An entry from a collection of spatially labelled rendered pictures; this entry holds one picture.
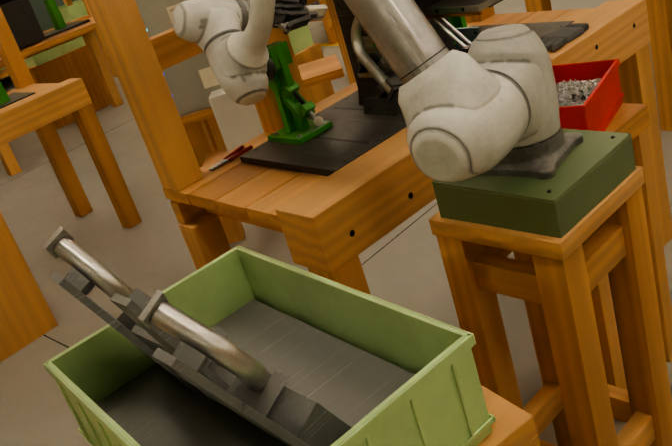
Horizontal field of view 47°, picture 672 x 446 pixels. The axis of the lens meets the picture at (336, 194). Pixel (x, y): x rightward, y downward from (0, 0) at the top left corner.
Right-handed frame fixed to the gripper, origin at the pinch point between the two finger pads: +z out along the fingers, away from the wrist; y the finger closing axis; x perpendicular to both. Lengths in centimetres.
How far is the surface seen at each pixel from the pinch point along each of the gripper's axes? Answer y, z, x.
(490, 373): -101, -7, 16
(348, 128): -24.0, 7.7, 22.1
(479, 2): -19.9, 34.8, -18.4
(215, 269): -61, -61, 6
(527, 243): -88, -17, -23
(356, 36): -2.7, 18.0, 8.5
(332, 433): -102, -73, -20
